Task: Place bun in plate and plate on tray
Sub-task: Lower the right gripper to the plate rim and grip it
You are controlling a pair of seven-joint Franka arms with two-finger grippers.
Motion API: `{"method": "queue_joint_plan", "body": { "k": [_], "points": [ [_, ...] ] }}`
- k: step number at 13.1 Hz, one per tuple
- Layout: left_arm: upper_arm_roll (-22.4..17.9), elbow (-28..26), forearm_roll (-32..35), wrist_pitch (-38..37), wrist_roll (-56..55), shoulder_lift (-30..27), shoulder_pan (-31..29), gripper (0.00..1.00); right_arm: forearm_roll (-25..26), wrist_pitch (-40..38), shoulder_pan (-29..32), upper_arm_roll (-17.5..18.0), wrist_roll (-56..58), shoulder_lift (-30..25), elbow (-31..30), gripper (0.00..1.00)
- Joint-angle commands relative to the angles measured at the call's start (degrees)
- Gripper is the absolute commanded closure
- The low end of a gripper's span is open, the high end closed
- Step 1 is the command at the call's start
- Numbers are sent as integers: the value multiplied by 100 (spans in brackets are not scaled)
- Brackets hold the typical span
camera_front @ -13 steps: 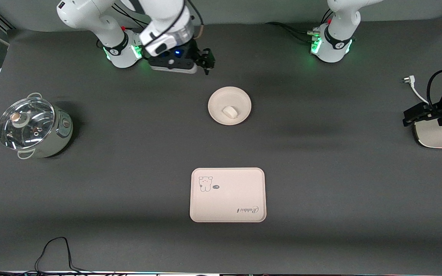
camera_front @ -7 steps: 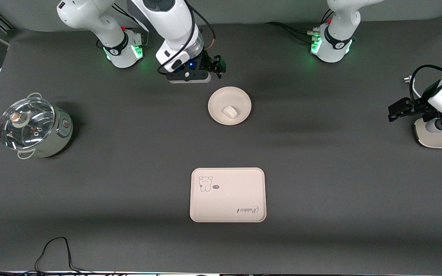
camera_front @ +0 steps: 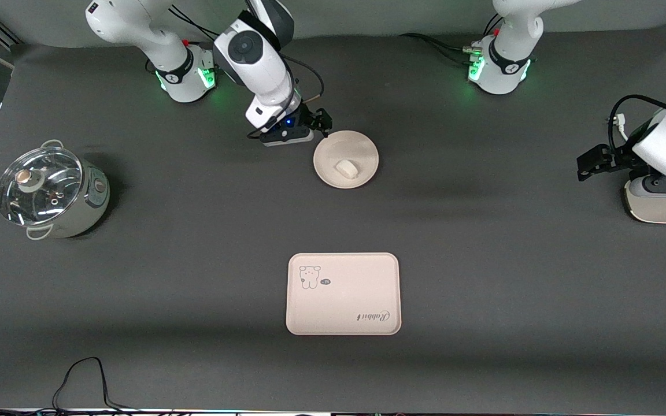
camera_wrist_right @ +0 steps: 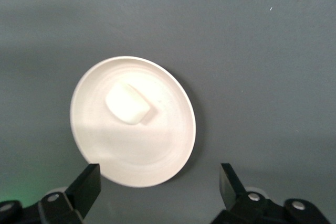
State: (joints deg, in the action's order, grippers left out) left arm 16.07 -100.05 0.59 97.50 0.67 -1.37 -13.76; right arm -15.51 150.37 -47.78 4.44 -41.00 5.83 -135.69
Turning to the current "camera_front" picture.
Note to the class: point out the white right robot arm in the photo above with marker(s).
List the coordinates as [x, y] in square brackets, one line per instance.
[258, 63]

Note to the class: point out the beige tray with rabbit print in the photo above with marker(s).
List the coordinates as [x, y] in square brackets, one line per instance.
[343, 293]

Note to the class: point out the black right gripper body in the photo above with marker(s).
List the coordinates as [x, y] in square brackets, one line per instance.
[309, 119]

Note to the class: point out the glass pot lid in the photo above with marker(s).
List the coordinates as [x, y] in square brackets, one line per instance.
[38, 190]

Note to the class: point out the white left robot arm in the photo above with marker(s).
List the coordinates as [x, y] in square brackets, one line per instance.
[503, 63]

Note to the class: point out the cream white toaster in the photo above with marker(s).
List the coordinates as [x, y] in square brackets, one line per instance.
[657, 208]

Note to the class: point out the round beige plate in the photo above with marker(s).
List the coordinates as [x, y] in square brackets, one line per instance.
[362, 147]

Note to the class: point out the pale green electric pot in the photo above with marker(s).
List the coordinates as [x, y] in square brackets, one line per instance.
[87, 202]

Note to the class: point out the small white bun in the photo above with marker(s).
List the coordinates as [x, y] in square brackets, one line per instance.
[346, 168]

